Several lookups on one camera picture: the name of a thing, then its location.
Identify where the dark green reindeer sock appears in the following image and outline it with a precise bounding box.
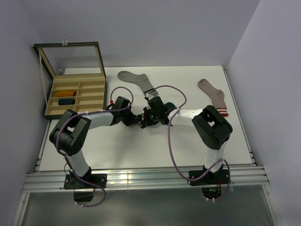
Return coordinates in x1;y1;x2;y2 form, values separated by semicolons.
137;101;176;129

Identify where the navy santa sock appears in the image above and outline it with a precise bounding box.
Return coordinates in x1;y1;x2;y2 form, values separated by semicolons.
58;98;76;106

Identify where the mustard yellow sock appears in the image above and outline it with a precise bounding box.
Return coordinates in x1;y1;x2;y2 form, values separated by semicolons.
54;90;76;97

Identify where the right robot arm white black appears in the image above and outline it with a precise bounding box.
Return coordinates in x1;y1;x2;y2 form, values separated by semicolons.
141;97;233;184

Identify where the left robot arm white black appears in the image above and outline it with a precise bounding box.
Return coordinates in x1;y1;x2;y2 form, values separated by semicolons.
49;97;139;188

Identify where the grey striped sock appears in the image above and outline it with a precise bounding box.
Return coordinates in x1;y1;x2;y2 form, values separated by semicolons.
117;71;158;96

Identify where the black compartment box beige lining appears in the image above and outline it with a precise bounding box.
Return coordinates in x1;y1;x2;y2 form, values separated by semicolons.
33;39;107;120

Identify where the taupe sock red cuff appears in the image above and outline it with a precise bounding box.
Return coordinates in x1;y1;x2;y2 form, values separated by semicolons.
198;79;229;117

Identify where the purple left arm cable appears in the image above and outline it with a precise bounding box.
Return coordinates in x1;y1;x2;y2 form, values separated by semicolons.
56;86;134;208

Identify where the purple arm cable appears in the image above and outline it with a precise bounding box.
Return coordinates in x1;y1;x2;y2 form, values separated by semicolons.
145;85;232;202
56;86;134;208

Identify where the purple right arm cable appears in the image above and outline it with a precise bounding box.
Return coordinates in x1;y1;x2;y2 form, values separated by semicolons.
145;85;232;202

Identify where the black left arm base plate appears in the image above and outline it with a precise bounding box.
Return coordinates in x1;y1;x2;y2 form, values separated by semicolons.
63;173;107;190

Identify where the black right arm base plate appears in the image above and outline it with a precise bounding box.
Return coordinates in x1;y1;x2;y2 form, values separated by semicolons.
189;169;231;186

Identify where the aluminium rail frame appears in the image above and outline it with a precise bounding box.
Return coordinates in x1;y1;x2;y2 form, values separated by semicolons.
13;66;281;226

